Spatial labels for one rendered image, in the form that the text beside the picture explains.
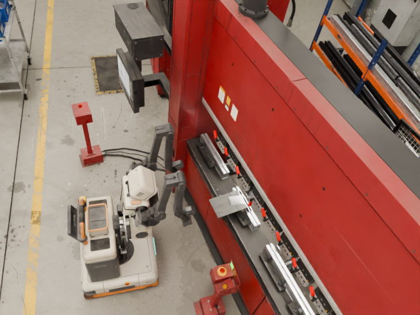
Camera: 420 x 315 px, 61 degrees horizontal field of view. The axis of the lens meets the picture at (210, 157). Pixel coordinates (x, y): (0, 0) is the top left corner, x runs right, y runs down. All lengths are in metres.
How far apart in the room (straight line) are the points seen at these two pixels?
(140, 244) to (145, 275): 0.30
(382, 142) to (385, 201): 0.30
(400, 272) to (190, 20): 1.96
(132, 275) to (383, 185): 2.35
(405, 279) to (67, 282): 2.87
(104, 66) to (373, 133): 4.53
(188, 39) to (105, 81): 2.91
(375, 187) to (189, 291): 2.36
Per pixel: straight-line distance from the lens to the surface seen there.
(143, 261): 3.42
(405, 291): 1.87
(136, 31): 2.83
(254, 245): 2.92
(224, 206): 2.89
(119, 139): 4.63
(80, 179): 4.30
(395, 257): 1.81
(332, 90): 2.01
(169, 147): 2.63
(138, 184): 2.51
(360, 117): 1.91
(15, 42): 5.86
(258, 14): 2.42
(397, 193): 1.67
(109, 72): 5.63
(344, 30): 4.50
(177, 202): 2.43
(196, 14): 2.64
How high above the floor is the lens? 3.42
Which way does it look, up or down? 50 degrees down
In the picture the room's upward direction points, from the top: 11 degrees clockwise
